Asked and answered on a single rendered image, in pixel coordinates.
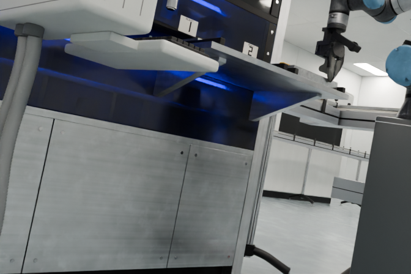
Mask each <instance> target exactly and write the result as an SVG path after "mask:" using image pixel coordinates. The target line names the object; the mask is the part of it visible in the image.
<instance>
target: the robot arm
mask: <svg viewBox="0 0 411 274"><path fill-rule="evenodd" d="M357 10H362V11H364V12H366V13H367V14H368V15H370V16H371V17H373V18H374V19H375V20H376V21H378V22H380V23H382V24H390V23H392V22H393V21H394V20H395V19H396V17H397V15H399V14H401V13H404V12H406V11H408V10H411V0H331V3H330V10H329V14H328V20H327V27H326V28H322V31H323V32H324V38H323V41H317V45H316V51H315V54H316V55H317V56H319V57H321V58H323V59H325V62H324V64H322V65H321V66H319V71H320V72H323V73H325V74H327V78H328V82H329V83H331V82H332V81H333V80H334V79H335V77H336V76H337V74H338V73H339V71H340V70H341V67H342V66H343V63H344V55H345V47H344V46H346V47H348V49H349V51H352V52H356V53H359V51H360V50H361V47H360V46H358V43H357V42H352V41H351V40H349V39H348V38H346V37H344V36H343V35H341V33H344V32H345V31H346V27H347V25H348V20H349V14H350V11H357ZM335 59H336V60H335ZM385 70H386V72H387V75H388V76H389V77H390V79H392V80H393V81H394V82H395V83H396V84H398V85H400V86H403V87H405V88H406V92H405V99H404V103H403V104H402V106H401V108H400V110H399V112H398V114H397V115H396V118H400V119H408V120H411V37H410V38H408V39H405V41H404V43H403V44H402V46H399V47H397V48H395V49H393V50H392V51H391V52H390V54H389V55H388V57H387V60H386V63H385Z"/></svg>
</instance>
